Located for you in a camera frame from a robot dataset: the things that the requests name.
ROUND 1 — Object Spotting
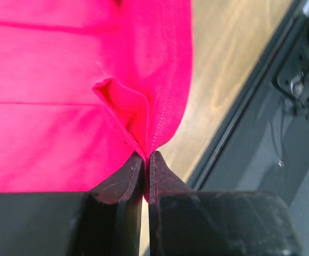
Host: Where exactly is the red t shirt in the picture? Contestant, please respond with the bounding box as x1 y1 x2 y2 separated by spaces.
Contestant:
0 1 193 192

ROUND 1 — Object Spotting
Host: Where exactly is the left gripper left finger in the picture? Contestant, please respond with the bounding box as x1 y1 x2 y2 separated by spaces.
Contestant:
0 154 143 255

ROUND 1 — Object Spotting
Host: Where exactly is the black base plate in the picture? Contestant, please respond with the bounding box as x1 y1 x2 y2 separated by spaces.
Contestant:
188 1 309 255

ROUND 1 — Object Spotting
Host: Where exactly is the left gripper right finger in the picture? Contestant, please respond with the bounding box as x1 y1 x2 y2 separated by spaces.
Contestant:
148 151 304 255

